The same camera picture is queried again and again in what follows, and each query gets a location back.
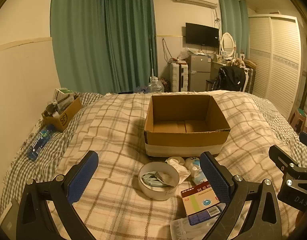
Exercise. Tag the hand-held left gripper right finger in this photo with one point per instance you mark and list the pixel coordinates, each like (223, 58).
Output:
(214, 180)

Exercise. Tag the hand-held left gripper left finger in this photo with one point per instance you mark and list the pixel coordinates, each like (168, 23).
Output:
(81, 177)

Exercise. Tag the white and blue bottle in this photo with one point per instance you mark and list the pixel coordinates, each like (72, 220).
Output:
(196, 170)

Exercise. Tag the medicine box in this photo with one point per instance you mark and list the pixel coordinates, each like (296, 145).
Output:
(198, 200)

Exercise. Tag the white tissue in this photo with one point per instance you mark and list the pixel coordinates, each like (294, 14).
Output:
(179, 168)

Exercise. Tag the blue packet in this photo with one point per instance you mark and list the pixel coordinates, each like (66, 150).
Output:
(202, 217)

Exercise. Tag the large cardboard box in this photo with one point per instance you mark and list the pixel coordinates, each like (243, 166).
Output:
(186, 140)

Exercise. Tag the clear plastic bag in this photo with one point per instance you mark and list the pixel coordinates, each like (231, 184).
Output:
(183, 230)

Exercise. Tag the white round bowl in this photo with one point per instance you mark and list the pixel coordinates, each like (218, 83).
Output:
(156, 192)

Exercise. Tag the light blue clip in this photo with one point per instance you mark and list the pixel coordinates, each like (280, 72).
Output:
(149, 180)

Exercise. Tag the plastic stool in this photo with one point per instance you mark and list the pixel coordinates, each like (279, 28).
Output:
(298, 120)

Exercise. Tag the grey checkered bed sheet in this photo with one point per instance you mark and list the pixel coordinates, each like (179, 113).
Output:
(58, 142)

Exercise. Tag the blue label water bottle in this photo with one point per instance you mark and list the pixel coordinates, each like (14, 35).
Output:
(41, 141)

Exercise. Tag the small cardboard box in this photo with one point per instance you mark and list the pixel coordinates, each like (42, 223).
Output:
(66, 116)

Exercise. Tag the white louvered wardrobe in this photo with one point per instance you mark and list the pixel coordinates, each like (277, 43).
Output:
(276, 62)

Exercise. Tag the green and white carton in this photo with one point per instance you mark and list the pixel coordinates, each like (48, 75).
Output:
(62, 93)

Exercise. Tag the black jacket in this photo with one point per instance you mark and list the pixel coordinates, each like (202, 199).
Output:
(231, 78)

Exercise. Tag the wooden chair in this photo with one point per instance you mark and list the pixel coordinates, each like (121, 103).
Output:
(210, 83)

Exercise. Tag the floral bag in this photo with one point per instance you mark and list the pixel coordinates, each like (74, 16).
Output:
(165, 85)

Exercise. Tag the silver small fridge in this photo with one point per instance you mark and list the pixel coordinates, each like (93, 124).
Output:
(199, 72)

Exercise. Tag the white suitcase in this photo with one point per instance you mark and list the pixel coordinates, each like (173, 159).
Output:
(178, 77)

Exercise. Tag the large clear water jug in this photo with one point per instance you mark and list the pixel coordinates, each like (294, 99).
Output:
(156, 86)

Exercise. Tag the white dressing table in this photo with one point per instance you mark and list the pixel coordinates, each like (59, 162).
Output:
(214, 66)

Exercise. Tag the oval white vanity mirror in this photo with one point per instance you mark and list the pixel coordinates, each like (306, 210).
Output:
(228, 42)

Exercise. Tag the wide green curtain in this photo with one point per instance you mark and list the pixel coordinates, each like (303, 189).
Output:
(101, 42)

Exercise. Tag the thin white pole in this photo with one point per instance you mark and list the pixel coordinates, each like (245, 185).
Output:
(151, 57)

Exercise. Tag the narrow green curtain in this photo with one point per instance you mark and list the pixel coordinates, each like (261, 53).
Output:
(233, 17)

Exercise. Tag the black wall television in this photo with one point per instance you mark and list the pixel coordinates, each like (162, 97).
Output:
(202, 34)

